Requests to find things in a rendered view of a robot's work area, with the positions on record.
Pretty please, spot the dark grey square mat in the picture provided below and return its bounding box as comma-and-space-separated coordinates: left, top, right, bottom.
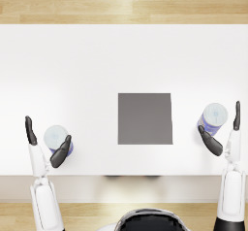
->
117, 92, 173, 146

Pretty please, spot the dark round robot body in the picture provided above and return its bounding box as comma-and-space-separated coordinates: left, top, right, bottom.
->
96, 208, 192, 231

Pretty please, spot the blue can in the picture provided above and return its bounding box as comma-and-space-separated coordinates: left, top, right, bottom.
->
197, 102, 229, 138
43, 124, 75, 158

